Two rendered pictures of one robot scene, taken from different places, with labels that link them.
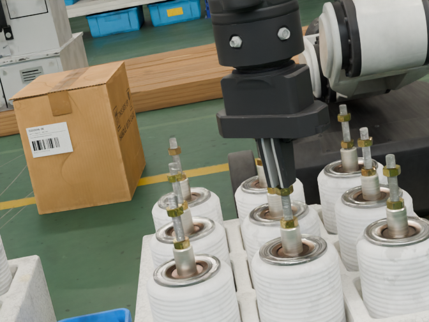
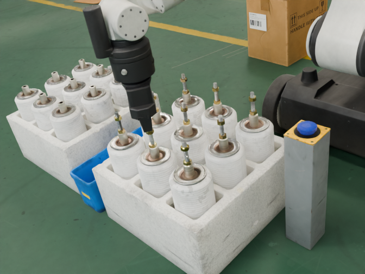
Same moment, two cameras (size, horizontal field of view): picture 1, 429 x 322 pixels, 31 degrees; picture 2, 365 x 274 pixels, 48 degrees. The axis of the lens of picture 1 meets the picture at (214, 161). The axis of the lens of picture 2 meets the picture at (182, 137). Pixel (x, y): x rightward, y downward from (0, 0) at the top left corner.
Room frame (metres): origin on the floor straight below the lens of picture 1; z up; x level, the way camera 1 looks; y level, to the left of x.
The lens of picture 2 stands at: (0.32, -0.73, 0.81)
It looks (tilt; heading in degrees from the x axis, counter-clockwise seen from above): 33 degrees down; 50
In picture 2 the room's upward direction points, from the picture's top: 10 degrees counter-clockwise
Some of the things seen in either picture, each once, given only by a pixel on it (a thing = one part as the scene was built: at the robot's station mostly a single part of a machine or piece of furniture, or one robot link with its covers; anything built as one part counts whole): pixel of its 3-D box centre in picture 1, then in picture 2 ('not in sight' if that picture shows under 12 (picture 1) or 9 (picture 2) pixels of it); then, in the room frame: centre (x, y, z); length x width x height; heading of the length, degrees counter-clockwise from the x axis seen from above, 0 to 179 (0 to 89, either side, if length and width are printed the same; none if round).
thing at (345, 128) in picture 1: (346, 131); (252, 105); (1.00, -0.18, 0.31); 0.01 x 0.01 x 0.08
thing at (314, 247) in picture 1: (293, 250); (155, 156); (0.77, -0.07, 0.25); 0.08 x 0.08 x 0.01
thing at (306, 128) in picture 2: not in sight; (307, 129); (0.96, -0.36, 0.32); 0.04 x 0.04 x 0.02
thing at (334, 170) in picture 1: (350, 168); (253, 124); (1.00, -0.18, 0.25); 0.08 x 0.08 x 0.01
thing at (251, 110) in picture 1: (263, 75); (135, 81); (0.77, -0.06, 0.45); 0.13 x 0.10 x 0.12; 55
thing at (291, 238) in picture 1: (291, 239); (154, 151); (0.77, -0.07, 0.26); 0.02 x 0.02 x 0.03
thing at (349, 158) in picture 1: (349, 159); (253, 120); (1.00, -0.18, 0.26); 0.02 x 0.02 x 0.03
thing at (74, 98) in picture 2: not in sight; (82, 110); (0.89, 0.48, 0.16); 0.10 x 0.10 x 0.18
